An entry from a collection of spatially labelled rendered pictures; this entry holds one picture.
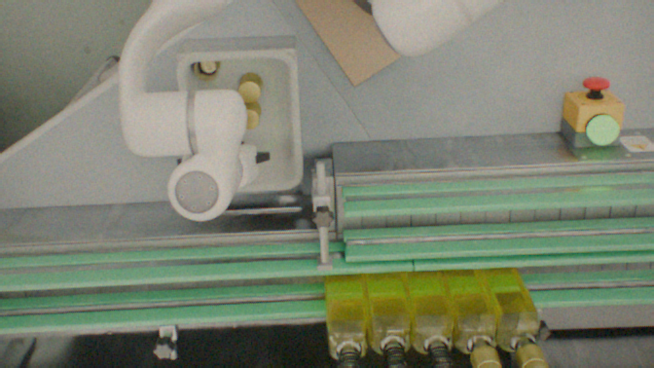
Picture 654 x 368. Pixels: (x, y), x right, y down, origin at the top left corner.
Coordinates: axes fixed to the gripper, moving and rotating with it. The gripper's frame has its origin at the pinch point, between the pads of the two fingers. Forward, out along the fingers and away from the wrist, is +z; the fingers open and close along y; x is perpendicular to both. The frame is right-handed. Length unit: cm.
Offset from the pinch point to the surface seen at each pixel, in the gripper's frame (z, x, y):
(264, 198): 10.2, -9.4, 3.9
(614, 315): 4, -33, 60
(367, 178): -2.6, -5.0, 20.8
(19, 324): -5.6, -22.2, -32.4
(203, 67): 1.9, 13.2, -2.5
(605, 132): -1, -1, 57
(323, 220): -15.3, -7.8, 13.9
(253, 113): 1.4, 5.8, 4.3
